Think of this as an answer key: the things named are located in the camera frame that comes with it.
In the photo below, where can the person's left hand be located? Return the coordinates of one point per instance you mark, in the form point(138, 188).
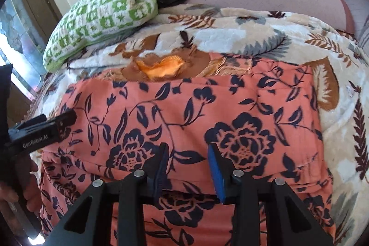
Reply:
point(28, 194)

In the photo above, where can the leaf-print fleece blanket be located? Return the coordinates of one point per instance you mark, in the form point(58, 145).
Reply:
point(230, 35)

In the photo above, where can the brown wooden panel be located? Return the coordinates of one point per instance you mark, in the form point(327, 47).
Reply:
point(37, 4)

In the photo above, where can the orange floral garment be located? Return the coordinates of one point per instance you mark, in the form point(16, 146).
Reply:
point(201, 107)

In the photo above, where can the pale pink quilted cover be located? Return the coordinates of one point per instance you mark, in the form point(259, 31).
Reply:
point(357, 9)

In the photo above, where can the green checked pillow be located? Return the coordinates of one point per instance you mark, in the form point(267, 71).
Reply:
point(95, 18)

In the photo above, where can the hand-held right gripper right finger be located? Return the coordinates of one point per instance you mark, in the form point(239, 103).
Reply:
point(214, 174)

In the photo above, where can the window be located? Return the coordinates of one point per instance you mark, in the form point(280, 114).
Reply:
point(14, 29)

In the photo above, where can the brown and orange cloth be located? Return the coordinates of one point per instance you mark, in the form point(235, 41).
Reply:
point(161, 67)

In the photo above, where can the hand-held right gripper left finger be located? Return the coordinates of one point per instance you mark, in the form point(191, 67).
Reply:
point(162, 171)

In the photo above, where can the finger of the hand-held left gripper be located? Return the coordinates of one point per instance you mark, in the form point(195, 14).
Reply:
point(65, 123)

